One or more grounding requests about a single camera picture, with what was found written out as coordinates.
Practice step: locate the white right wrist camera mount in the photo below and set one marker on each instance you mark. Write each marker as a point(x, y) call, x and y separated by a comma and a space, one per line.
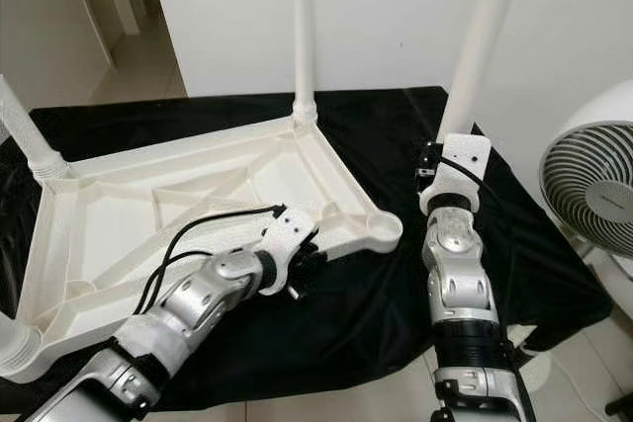
point(460, 165)

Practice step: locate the black metal floor bar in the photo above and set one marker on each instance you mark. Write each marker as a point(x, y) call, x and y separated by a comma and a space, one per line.
point(621, 407)

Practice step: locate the black table cloth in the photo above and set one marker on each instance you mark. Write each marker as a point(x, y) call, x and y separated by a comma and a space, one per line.
point(386, 323)

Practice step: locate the white standing fan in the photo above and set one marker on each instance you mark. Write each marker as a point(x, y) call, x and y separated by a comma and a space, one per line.
point(593, 185)

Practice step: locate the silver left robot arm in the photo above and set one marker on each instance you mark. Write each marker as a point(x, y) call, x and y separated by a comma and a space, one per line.
point(198, 308)

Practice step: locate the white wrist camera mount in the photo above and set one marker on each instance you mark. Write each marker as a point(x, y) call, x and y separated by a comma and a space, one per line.
point(292, 229)
point(460, 165)

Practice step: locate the white plastic children table top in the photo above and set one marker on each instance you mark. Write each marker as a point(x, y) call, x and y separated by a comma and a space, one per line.
point(208, 195)

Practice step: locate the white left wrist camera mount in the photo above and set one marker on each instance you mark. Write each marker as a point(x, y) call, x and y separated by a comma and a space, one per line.
point(292, 229)

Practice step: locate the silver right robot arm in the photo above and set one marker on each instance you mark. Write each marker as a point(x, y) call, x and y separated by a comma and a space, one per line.
point(455, 274)

